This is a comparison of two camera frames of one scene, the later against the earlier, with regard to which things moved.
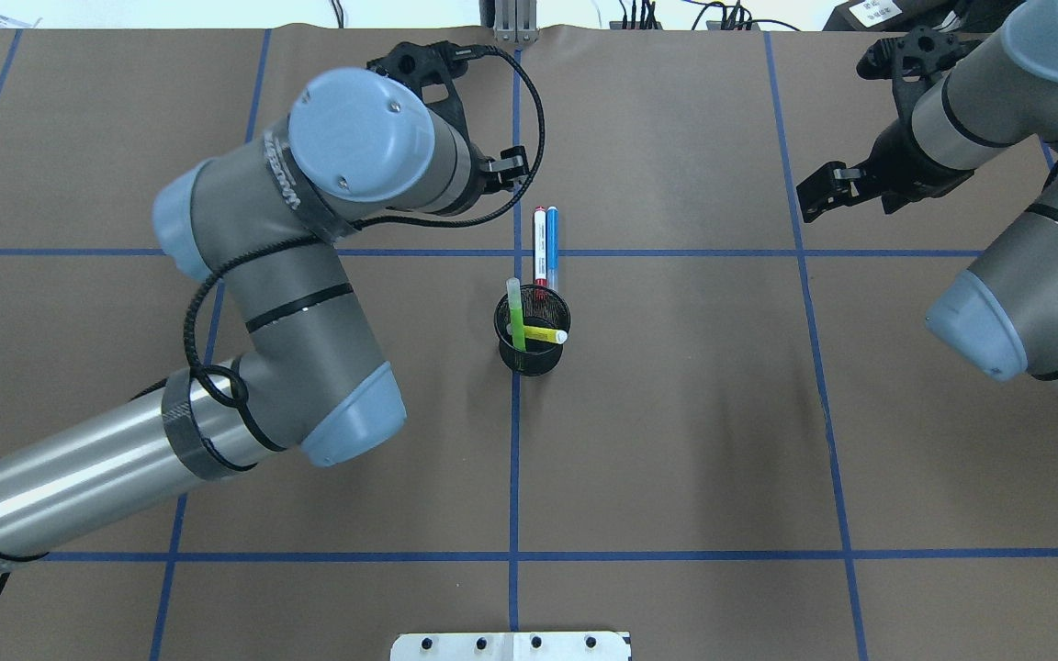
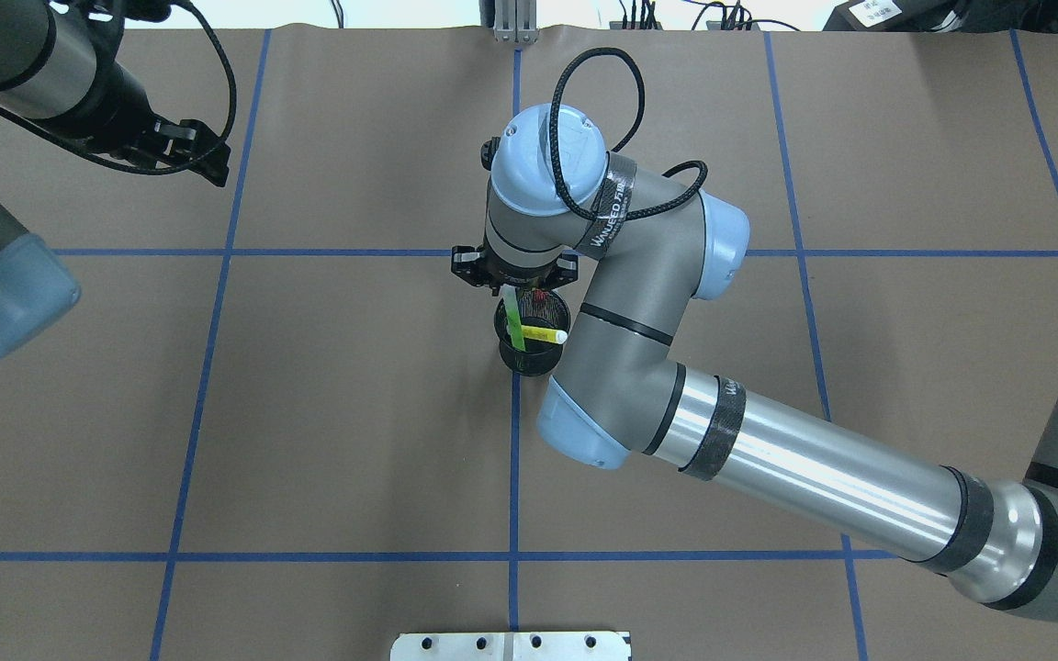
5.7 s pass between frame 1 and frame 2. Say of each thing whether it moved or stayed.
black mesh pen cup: stayed
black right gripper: moved
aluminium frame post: stayed
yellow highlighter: stayed
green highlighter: stayed
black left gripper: moved
